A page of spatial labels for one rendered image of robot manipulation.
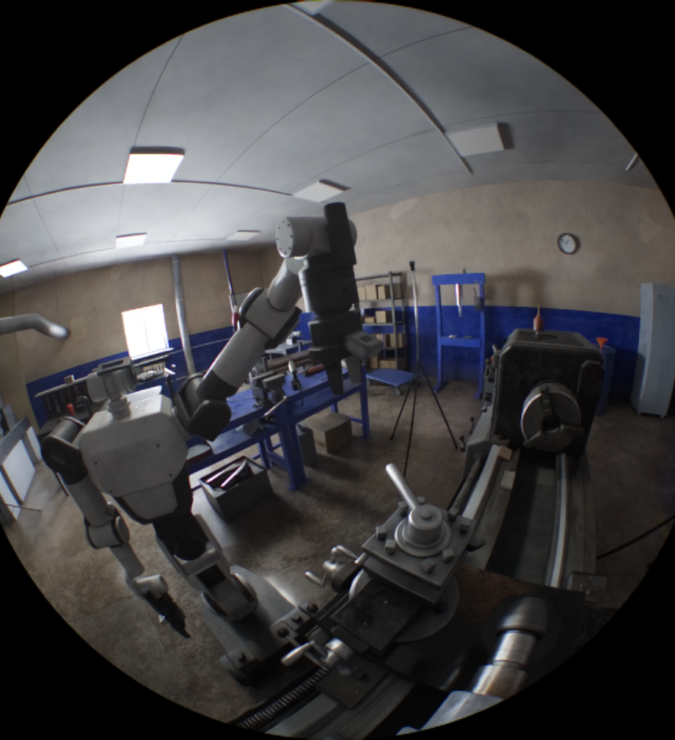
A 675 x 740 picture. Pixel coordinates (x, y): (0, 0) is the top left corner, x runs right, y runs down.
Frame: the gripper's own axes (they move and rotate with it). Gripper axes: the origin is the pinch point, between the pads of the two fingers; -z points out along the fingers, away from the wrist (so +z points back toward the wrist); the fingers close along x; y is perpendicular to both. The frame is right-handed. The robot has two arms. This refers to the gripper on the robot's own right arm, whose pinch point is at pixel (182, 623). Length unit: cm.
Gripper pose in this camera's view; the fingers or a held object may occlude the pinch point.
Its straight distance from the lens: 120.2
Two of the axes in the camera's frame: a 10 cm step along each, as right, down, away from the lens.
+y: 8.1, -2.3, 5.3
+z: -2.0, -9.7, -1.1
